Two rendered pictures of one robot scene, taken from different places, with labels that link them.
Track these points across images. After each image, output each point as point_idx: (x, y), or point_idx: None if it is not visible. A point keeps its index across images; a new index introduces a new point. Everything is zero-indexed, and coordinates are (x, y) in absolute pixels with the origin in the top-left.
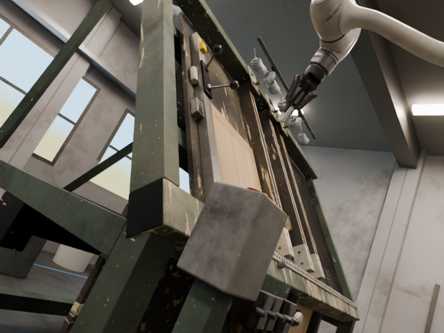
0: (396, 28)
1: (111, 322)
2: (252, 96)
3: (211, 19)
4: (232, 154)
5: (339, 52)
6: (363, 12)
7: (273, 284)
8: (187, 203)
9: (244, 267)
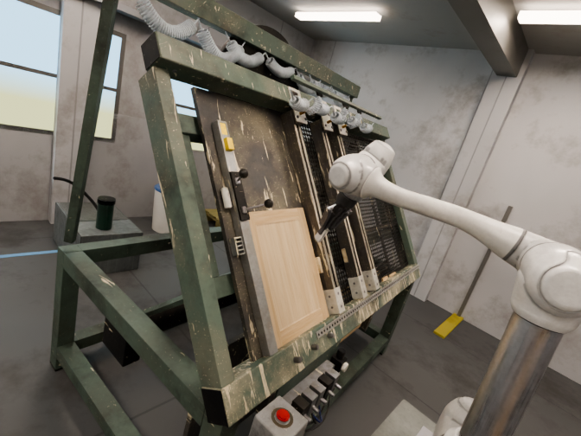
0: (417, 209)
1: None
2: (297, 128)
3: (231, 81)
4: (279, 251)
5: None
6: (383, 193)
7: (323, 355)
8: (243, 387)
9: None
